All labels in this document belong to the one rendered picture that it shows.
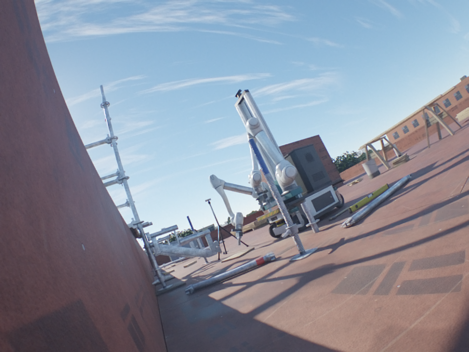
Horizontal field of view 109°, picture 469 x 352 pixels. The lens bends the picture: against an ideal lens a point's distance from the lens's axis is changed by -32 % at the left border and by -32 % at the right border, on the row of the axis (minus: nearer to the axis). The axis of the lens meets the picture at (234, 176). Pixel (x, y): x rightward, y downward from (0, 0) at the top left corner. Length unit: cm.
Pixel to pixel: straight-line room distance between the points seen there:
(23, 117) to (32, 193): 8
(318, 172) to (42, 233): 282
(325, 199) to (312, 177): 29
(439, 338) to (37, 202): 55
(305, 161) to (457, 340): 261
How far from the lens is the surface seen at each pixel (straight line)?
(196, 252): 258
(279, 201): 144
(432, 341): 47
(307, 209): 203
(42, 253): 22
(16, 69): 30
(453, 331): 47
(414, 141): 1586
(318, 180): 287
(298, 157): 282
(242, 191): 316
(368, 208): 181
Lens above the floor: 31
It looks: 11 degrees up
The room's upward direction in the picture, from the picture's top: 24 degrees counter-clockwise
